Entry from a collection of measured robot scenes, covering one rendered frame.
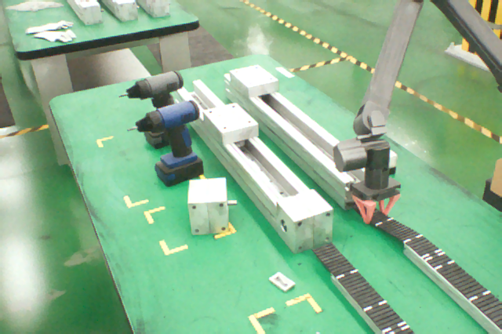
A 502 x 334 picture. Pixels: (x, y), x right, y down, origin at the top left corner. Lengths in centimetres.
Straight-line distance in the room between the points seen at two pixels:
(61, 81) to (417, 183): 197
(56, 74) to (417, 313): 224
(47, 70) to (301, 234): 196
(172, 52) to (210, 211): 183
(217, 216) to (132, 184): 35
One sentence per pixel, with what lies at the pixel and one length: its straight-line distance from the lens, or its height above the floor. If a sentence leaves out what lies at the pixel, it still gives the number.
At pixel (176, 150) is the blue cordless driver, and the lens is 152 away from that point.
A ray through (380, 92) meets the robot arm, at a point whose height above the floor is 108.
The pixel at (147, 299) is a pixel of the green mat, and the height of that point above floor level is 78.
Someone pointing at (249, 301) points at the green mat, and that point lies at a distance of 117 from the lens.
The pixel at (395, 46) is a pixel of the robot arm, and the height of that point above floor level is 115.
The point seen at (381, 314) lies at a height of 81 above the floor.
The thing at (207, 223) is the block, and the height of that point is 81.
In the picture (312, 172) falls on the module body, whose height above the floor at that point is 81.
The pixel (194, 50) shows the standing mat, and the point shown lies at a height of 1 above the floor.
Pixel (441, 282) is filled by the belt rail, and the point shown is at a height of 79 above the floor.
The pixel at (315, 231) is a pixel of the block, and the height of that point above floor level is 83.
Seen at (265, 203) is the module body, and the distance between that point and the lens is 135.
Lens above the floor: 161
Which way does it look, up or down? 32 degrees down
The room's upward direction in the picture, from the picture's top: 3 degrees counter-clockwise
